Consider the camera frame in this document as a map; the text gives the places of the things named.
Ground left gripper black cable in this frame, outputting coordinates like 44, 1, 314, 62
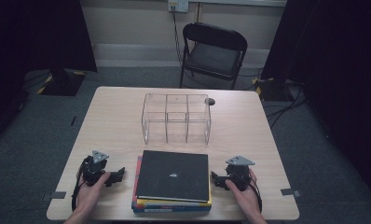
71, 160, 86, 213

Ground white wall socket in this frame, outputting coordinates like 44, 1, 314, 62
168, 0, 190, 13

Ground black book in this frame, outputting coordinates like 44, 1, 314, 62
135, 150, 210, 203

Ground black floor cables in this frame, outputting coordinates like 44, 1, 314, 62
266, 80, 309, 129

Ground person's right hand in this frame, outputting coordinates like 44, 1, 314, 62
225, 169, 262, 216

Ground black power cable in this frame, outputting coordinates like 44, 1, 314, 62
171, 7, 195, 78

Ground grey tape strip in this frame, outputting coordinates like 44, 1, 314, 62
280, 188, 302, 199
42, 190, 67, 202

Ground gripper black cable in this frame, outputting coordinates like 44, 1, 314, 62
250, 181, 264, 213
71, 160, 86, 213

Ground yellow book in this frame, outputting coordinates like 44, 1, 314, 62
136, 174, 213, 208

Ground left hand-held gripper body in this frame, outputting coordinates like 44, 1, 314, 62
79, 149, 113, 187

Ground black curtain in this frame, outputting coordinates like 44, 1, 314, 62
0, 0, 98, 147
261, 0, 371, 200

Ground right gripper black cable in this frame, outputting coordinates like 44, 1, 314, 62
250, 181, 264, 213

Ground person's left hand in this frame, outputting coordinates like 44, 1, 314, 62
76, 172, 112, 215

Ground clear acrylic book rack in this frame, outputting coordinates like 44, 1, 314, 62
141, 92, 213, 146

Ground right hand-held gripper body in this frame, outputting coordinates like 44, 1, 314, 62
225, 155, 256, 191

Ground black folding chair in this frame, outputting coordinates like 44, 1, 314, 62
178, 21, 249, 91

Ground black stand base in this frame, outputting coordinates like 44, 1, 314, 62
37, 68, 88, 97
252, 76, 289, 102

